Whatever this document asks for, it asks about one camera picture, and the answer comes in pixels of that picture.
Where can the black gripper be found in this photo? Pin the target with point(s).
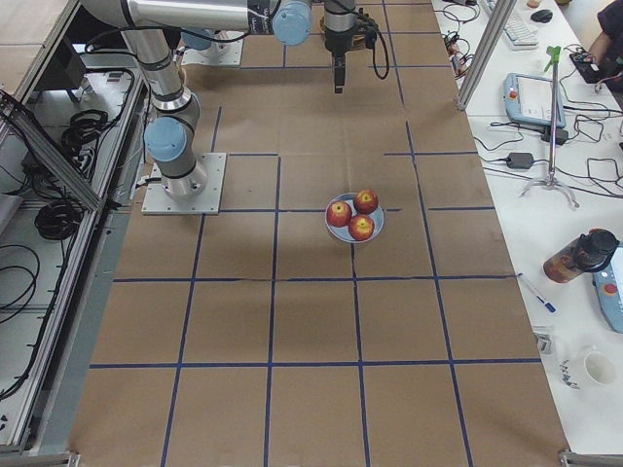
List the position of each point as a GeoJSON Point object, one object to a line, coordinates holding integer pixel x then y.
{"type": "Point", "coordinates": [337, 42]}

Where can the red apple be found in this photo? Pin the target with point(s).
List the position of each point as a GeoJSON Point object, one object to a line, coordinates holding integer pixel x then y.
{"type": "Point", "coordinates": [366, 201]}
{"type": "Point", "coordinates": [361, 227]}
{"type": "Point", "coordinates": [338, 214]}

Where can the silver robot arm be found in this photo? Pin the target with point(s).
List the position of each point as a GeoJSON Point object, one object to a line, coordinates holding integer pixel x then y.
{"type": "Point", "coordinates": [142, 24]}

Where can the light blue plate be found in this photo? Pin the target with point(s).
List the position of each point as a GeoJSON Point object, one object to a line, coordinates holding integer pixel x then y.
{"type": "Point", "coordinates": [342, 233]}

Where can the white keyboard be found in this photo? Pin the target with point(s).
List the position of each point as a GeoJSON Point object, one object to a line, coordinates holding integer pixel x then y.
{"type": "Point", "coordinates": [517, 34]}

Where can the blue teach pendant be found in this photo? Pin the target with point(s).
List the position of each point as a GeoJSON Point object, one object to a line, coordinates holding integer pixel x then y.
{"type": "Point", "coordinates": [528, 99]}
{"type": "Point", "coordinates": [608, 285]}

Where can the black power adapter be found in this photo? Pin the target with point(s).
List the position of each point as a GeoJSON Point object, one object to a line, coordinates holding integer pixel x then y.
{"type": "Point", "coordinates": [519, 160]}

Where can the black computer mouse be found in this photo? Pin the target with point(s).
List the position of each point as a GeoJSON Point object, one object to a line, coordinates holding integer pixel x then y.
{"type": "Point", "coordinates": [542, 16]}

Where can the brown drink bottle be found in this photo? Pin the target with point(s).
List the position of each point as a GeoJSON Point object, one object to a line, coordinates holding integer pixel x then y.
{"type": "Point", "coordinates": [591, 252]}

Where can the blue white pen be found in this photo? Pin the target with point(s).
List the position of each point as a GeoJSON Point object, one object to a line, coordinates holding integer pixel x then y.
{"type": "Point", "coordinates": [537, 294]}

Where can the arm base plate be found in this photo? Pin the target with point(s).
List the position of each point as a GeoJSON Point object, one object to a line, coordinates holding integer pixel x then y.
{"type": "Point", "coordinates": [212, 54]}
{"type": "Point", "coordinates": [198, 193]}

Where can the aluminium frame post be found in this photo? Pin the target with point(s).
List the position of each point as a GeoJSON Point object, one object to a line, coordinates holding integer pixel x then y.
{"type": "Point", "coordinates": [484, 51]}

